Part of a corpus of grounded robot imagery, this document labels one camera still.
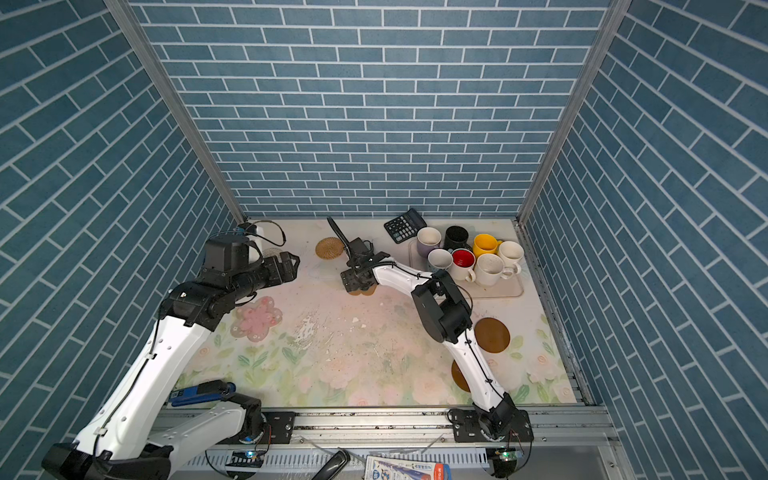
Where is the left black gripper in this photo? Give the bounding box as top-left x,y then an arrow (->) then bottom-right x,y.
228,249 -> 301,304

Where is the tan rattan round coaster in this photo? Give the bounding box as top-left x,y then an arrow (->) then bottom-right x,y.
315,237 -> 345,260

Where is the brown paw print coaster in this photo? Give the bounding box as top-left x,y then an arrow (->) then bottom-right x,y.
349,284 -> 378,296

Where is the amber glossy round coaster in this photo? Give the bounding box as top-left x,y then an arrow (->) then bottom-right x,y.
451,361 -> 470,393

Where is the pink flower coaster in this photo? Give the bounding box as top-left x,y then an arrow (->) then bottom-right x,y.
230,296 -> 283,343

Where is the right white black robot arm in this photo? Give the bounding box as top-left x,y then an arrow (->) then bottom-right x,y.
327,217 -> 529,440

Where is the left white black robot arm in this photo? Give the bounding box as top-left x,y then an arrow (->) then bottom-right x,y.
41,252 -> 300,479

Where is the black desk calculator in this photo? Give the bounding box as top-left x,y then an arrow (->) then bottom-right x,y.
384,208 -> 427,244

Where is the lilac mug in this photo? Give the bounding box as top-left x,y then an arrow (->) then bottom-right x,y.
416,226 -> 442,258

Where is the light blue floral mug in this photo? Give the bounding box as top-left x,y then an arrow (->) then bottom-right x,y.
427,248 -> 453,272

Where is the black mug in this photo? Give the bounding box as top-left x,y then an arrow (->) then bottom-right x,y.
443,225 -> 469,251

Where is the white mug red inside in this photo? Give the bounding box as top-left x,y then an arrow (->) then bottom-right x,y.
448,248 -> 476,283

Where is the yellow mug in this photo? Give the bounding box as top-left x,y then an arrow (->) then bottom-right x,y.
472,234 -> 502,258

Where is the blue black stapler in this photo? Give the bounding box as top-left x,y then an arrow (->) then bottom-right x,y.
168,380 -> 236,407

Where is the white mug front right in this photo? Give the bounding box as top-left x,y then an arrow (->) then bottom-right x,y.
474,254 -> 520,287

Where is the white mug far right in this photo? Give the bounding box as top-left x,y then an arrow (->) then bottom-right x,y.
497,240 -> 524,279

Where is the beige rectangular tray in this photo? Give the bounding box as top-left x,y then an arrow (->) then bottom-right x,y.
406,239 -> 524,298

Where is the black handheld device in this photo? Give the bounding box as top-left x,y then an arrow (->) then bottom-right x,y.
312,450 -> 351,480

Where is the printed paper box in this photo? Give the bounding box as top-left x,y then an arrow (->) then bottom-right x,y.
363,456 -> 452,480

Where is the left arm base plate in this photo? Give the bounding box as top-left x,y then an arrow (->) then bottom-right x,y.
237,411 -> 296,445

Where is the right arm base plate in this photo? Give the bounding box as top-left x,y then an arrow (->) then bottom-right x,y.
446,408 -> 534,443

